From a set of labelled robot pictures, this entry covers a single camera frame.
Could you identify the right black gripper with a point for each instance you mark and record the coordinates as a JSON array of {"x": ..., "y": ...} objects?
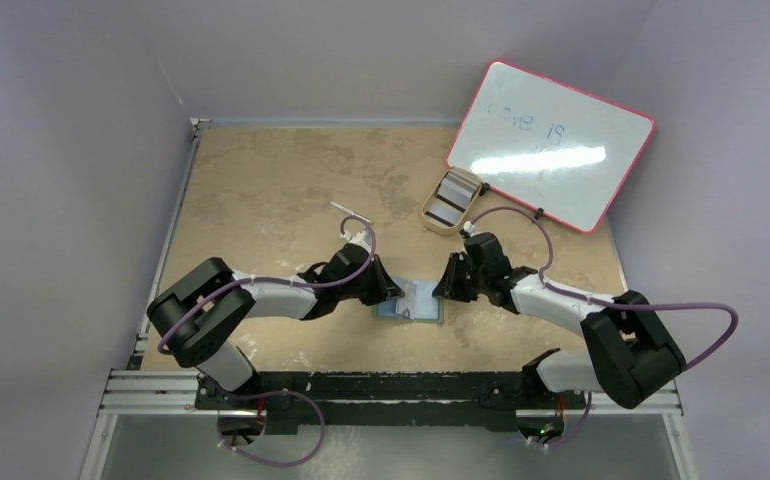
[{"x": 460, "y": 279}]

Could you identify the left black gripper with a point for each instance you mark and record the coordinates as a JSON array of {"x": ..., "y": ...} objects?
[{"x": 384, "y": 288}]

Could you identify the green card holder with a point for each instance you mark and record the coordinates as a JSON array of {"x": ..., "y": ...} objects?
[{"x": 386, "y": 309}]

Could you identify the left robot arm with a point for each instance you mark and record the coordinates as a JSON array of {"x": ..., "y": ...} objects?
[{"x": 197, "y": 315}]

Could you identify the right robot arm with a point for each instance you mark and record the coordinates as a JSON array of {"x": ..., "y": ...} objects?
[{"x": 629, "y": 353}]

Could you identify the loose striped card in tray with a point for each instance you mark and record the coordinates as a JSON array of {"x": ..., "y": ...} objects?
[{"x": 443, "y": 215}]

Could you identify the stack of cards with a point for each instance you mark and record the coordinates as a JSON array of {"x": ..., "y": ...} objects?
[{"x": 458, "y": 189}]

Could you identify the green tipped marker pen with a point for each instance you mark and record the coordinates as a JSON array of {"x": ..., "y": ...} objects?
[{"x": 350, "y": 212}]

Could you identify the beige oval tray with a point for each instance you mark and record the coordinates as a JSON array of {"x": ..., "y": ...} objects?
[{"x": 434, "y": 199}]

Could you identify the pink framed whiteboard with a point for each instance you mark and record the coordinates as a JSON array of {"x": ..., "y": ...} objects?
[{"x": 549, "y": 146}]

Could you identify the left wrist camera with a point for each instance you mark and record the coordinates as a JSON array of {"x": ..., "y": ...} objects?
[{"x": 361, "y": 238}]

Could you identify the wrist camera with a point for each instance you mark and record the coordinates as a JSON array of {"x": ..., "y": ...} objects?
[
  {"x": 467, "y": 232},
  {"x": 361, "y": 238}
]

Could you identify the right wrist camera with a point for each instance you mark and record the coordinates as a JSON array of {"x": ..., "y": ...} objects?
[{"x": 467, "y": 232}]

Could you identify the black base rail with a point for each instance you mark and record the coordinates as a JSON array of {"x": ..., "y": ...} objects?
[{"x": 280, "y": 402}]

